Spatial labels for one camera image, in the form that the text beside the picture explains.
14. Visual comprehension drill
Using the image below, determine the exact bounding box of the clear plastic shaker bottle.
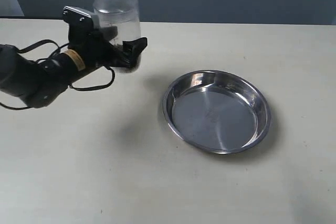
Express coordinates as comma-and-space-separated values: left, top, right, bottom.
92, 0, 142, 74

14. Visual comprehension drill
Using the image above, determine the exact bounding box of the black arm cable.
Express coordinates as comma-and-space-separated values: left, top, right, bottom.
0, 39, 116, 110

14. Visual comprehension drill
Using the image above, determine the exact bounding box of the round stainless steel tray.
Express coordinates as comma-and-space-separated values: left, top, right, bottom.
161, 70, 272, 154

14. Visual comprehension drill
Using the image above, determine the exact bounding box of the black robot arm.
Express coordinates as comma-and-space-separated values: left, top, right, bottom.
1, 25, 148, 110

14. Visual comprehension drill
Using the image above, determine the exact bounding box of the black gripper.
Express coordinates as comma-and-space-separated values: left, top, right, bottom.
68, 26, 148, 71

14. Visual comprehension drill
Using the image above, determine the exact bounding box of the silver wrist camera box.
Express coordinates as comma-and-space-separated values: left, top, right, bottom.
62, 6, 100, 30

